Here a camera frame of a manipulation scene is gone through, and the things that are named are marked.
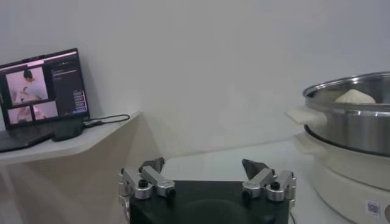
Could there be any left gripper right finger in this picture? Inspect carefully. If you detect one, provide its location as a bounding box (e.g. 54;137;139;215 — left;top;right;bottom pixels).
241;158;297;202

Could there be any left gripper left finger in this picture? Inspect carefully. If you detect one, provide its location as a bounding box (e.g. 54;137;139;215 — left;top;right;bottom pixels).
118;157;176;200

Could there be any white steamed baozi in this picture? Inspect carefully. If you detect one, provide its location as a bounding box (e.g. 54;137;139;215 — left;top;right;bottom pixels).
334;88;377;105

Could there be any stainless steel steamer basket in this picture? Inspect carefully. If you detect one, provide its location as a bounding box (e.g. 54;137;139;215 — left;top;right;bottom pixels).
285;71;390;158

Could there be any white side table with mouse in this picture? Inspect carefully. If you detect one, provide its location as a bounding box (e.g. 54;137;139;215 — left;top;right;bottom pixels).
0;111;141;224

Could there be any cream electric cooker base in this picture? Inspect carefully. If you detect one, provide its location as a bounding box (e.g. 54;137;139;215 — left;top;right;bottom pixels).
292;132;390;224

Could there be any black computer mouse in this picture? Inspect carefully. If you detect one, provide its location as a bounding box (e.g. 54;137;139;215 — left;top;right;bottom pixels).
51;120;86;142

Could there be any black laptop with dark screen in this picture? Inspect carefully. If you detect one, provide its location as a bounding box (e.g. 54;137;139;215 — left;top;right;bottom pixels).
0;47;91;153

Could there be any black dongle with cable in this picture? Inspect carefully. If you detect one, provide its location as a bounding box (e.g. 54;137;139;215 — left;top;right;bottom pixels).
83;114;131;128

